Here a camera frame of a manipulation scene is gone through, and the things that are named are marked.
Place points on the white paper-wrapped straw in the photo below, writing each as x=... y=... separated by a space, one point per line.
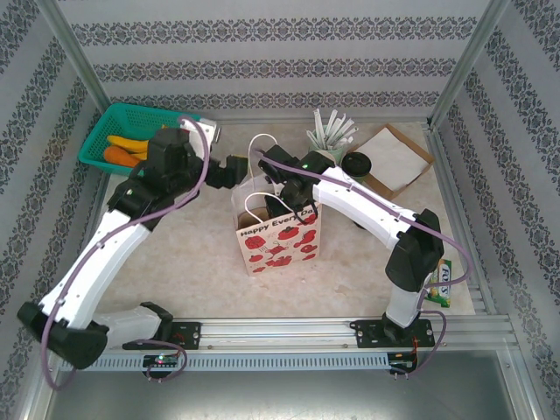
x=340 y=128
x=347 y=132
x=320 y=129
x=333 y=126
x=350 y=141

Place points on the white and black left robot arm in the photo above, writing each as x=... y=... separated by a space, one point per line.
x=100 y=258

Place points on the aluminium side rail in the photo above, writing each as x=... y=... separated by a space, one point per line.
x=86 y=227
x=446 y=175

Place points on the brown cardboard napkin box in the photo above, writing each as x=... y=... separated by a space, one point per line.
x=411 y=177

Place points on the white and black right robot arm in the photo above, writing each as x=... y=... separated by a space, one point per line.
x=363 y=205

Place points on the yellow toy banana bunch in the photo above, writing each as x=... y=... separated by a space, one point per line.
x=124 y=141

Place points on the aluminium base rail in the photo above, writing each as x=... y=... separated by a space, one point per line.
x=275 y=332

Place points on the teal plastic basket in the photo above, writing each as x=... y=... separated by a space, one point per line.
x=131 y=116

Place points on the green and yellow candy packet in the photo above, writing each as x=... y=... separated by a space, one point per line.
x=439 y=284

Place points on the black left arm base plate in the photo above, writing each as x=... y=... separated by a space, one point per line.
x=190 y=334

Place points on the right small circuit board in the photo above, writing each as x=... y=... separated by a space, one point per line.
x=400 y=363

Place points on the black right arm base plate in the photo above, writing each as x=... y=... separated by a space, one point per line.
x=365 y=332

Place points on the red and white paper bag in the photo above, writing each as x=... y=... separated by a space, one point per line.
x=280 y=249

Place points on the mint green straw holder cup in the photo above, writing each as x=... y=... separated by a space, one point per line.
x=338 y=146

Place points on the aluminium frame post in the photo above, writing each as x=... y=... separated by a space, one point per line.
x=74 y=57
x=470 y=57

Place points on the left small circuit board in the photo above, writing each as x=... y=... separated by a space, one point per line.
x=162 y=360

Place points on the small circuit board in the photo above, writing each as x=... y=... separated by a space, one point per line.
x=162 y=360
x=400 y=363

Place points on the black plastic cup lid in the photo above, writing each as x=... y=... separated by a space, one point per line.
x=356 y=163

